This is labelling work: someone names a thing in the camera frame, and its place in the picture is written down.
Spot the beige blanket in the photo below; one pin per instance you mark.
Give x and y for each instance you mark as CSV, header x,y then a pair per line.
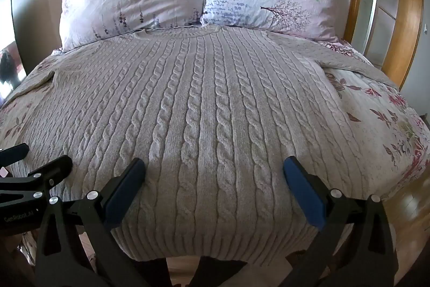
x,y
208,105

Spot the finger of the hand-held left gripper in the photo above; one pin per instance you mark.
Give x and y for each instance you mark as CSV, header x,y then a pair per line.
x,y
15,152
57,167

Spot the dark-edged flat panel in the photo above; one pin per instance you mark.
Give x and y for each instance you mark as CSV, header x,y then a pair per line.
x,y
11,65

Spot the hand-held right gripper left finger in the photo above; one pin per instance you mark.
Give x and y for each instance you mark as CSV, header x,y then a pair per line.
x,y
123,194

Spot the wooden headboard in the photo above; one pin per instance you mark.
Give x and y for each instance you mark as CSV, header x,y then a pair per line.
x,y
403,21

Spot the red floral bed sheet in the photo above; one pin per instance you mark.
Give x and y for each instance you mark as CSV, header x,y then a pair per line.
x,y
379,125

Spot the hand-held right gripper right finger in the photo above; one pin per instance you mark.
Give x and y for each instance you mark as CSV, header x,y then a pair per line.
x,y
302,196

